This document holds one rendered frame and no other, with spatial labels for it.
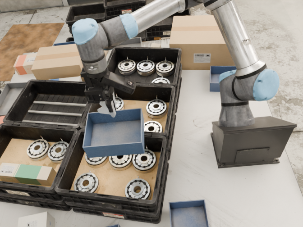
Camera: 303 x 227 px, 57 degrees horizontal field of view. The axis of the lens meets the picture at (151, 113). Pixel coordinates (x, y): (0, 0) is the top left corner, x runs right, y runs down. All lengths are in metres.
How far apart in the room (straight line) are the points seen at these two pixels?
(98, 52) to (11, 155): 0.81
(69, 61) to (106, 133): 0.84
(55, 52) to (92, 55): 1.07
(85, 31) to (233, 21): 0.51
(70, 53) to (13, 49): 2.03
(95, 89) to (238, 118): 0.60
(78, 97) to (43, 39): 2.28
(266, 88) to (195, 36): 0.76
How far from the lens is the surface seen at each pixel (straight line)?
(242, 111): 1.20
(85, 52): 0.84
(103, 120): 1.06
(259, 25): 3.52
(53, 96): 1.65
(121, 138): 1.02
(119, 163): 1.21
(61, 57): 1.84
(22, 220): 1.34
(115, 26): 0.86
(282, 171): 1.41
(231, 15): 1.05
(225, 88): 1.20
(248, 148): 1.27
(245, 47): 1.07
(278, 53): 3.15
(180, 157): 1.38
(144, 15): 1.04
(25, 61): 2.09
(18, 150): 1.48
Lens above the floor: 1.89
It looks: 50 degrees down
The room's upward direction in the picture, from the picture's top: 9 degrees counter-clockwise
